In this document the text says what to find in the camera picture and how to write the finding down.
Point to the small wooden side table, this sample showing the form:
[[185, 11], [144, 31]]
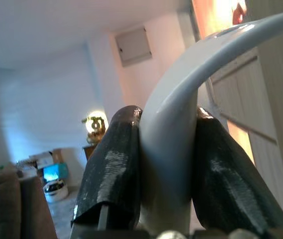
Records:
[[89, 150]]

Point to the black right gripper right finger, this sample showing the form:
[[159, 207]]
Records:
[[225, 179]]

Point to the cardboard box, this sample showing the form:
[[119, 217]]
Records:
[[46, 156]]

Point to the white wall panel box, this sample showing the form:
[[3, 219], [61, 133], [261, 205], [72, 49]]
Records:
[[133, 46]]

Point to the glowing globe ornament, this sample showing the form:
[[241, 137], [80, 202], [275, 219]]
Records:
[[95, 124]]

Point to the white basket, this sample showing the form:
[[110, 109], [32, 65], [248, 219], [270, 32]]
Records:
[[56, 191]]

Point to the teal box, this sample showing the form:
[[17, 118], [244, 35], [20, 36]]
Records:
[[56, 171]]

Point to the grey sofa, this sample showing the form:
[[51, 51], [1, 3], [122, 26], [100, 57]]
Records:
[[7, 204]]

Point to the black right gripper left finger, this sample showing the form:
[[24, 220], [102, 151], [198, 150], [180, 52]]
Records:
[[116, 161]]

